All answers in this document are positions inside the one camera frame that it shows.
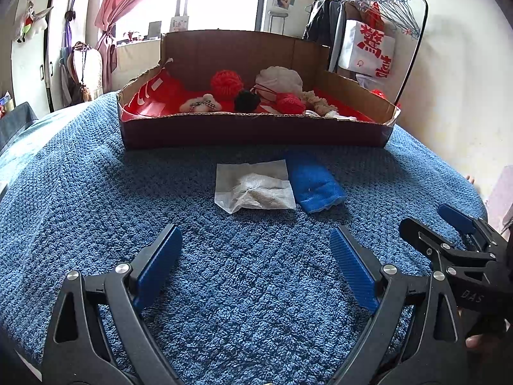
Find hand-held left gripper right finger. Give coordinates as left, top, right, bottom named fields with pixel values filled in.
left=329, top=225, right=469, bottom=385

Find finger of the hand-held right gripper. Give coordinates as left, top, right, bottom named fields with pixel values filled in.
left=399, top=217, right=498, bottom=269
left=438, top=203, right=506, bottom=251

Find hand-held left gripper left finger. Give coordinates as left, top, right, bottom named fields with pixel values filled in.
left=40, top=225, right=184, bottom=385

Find blue towel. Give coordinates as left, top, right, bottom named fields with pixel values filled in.
left=286, top=153, right=347, bottom=214

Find white gauze packet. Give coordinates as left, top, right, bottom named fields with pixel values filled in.
left=214, top=159, right=297, bottom=214

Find white cloth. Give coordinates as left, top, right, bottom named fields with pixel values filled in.
left=305, top=109, right=357, bottom=121

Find cardboard box with red lining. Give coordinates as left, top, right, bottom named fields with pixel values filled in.
left=116, top=29, right=401, bottom=151

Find brown fuzzy plush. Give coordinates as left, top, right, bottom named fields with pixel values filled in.
left=301, top=91, right=338, bottom=115

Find beige plush bear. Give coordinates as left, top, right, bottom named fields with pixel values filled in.
left=179, top=93, right=222, bottom=112

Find small red yarn ball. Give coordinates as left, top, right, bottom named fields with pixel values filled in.
left=274, top=93, right=306, bottom=116

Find black pompom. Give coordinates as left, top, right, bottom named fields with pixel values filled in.
left=233, top=89, right=261, bottom=113

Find white mesh bath pouf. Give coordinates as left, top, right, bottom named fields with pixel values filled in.
left=255, top=65, right=304, bottom=101

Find person's right hand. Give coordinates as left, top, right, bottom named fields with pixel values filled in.
left=465, top=317, right=508, bottom=349

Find blue knitted blanket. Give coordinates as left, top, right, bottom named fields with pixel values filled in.
left=0, top=90, right=487, bottom=385

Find teal bed sheet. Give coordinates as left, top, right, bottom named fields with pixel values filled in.
left=0, top=112, right=61, bottom=193

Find white shopping bag red print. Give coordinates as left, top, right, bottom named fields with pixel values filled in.
left=338, top=19, right=397, bottom=79

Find black clothes rack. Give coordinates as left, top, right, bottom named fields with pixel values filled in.
left=307, top=0, right=429, bottom=105

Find bags hanging on chair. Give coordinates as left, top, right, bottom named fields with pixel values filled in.
left=60, top=41, right=95, bottom=105

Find dark denim cloth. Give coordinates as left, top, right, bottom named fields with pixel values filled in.
left=0, top=102, right=38, bottom=153

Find wooden chair with white cushion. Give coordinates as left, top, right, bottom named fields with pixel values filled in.
left=60, top=42, right=105, bottom=107

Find bunch of blue hangers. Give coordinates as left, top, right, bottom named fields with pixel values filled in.
left=353, top=0, right=421, bottom=41

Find white wardrobe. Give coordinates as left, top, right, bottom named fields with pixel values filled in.
left=10, top=0, right=91, bottom=113

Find black jacket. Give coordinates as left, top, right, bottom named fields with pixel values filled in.
left=302, top=0, right=345, bottom=45

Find white stool stand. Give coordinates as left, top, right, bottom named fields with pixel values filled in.
left=268, top=8, right=289, bottom=35

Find hanging stuffed toy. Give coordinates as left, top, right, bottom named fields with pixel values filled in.
left=15, top=6, right=55, bottom=43

